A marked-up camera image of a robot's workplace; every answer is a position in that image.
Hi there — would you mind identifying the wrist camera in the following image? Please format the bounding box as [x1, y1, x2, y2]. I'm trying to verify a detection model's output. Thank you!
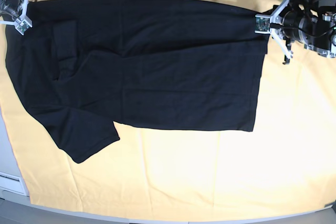
[255, 14, 270, 34]
[14, 17, 33, 35]

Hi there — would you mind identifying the white cabinet drawer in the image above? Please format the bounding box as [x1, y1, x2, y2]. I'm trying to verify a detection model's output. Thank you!
[0, 172, 29, 196]

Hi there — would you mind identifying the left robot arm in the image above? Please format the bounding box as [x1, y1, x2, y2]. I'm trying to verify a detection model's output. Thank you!
[255, 0, 335, 65]

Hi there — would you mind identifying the dark navy T-shirt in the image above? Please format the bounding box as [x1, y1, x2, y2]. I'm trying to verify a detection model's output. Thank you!
[5, 0, 268, 163]

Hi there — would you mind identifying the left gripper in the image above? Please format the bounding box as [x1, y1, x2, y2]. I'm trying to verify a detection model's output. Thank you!
[266, 0, 312, 65]

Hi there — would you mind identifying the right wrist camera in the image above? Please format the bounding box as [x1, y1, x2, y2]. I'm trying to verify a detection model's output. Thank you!
[14, 17, 33, 35]

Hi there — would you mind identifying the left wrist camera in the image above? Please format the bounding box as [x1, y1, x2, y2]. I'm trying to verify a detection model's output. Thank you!
[255, 14, 270, 34]

